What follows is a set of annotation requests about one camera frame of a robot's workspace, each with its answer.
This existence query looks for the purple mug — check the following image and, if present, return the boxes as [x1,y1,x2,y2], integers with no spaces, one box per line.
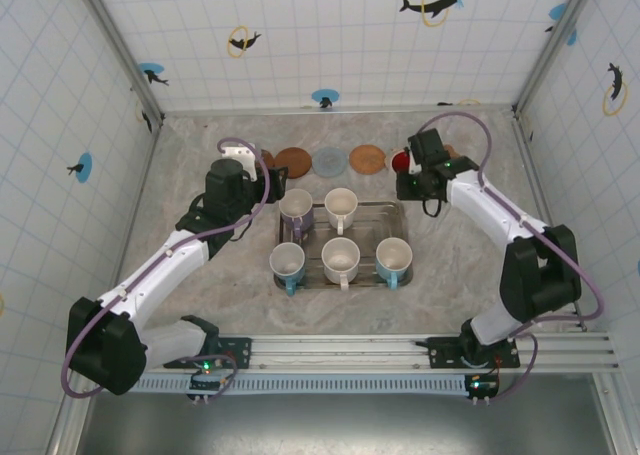
[277,188,315,241]

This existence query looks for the brown cork round coaster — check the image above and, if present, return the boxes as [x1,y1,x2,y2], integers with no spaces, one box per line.
[273,146,313,180]

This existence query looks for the blue-grey woven coaster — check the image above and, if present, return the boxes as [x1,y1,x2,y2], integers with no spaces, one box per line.
[311,146,348,179]

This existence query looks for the rattan woven coaster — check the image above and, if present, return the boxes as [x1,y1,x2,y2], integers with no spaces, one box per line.
[348,144,387,177]

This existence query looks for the light blue mug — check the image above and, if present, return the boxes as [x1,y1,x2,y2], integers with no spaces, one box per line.
[268,241,307,297]
[374,236,414,291]

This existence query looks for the white speckled ceramic mug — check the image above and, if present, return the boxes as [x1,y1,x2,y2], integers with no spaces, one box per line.
[321,236,362,292]

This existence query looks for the metal tray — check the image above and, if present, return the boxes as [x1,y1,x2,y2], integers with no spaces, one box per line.
[276,200,415,291]

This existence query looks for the dolphin blue circle sticker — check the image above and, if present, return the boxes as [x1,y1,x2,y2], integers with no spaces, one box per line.
[66,151,94,183]
[544,3,579,47]
[310,88,340,110]
[137,62,170,87]

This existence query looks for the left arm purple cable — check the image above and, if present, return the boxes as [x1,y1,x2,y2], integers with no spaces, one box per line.
[60,137,274,402]

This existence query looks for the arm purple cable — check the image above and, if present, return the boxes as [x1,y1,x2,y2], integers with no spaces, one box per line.
[60,137,274,402]
[418,110,605,405]

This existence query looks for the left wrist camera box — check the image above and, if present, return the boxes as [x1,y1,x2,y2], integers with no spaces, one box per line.
[219,146,262,182]

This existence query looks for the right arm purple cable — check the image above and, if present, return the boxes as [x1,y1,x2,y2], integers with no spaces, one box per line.
[418,110,605,405]

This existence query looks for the aluminium frame bar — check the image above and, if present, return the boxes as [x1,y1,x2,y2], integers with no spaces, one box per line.
[512,113,587,332]
[162,103,517,117]
[79,119,164,336]

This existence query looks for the large dolphin yellow ring sticker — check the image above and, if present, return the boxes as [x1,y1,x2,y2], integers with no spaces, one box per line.
[398,0,475,29]

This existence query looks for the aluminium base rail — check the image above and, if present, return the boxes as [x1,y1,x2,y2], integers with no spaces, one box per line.
[73,332,621,374]

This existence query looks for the aluminium frame post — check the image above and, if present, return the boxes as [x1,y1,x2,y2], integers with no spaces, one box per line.
[73,0,166,129]
[513,0,609,115]

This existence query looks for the slotted cable duct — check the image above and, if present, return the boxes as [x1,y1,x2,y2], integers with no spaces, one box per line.
[92,374,496,395]

